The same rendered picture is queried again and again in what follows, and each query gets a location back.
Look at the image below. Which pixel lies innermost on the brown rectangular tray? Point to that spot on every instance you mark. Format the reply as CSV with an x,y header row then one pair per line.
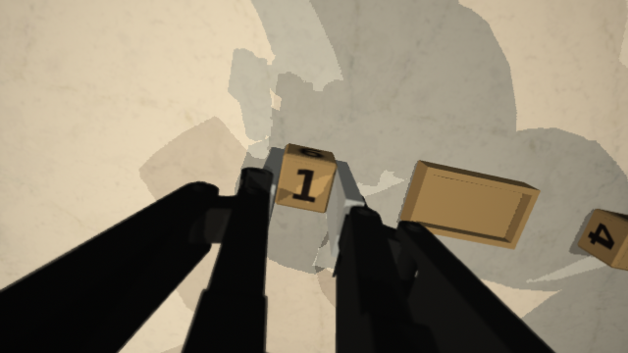
x,y
467,205

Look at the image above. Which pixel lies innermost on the tan cube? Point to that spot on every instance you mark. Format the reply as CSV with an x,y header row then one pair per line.
x,y
306,179
606,238

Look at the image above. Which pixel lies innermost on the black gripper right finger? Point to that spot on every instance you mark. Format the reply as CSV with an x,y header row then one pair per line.
x,y
376,264

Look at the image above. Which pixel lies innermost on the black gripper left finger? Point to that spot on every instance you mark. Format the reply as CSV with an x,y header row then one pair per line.
x,y
95,297

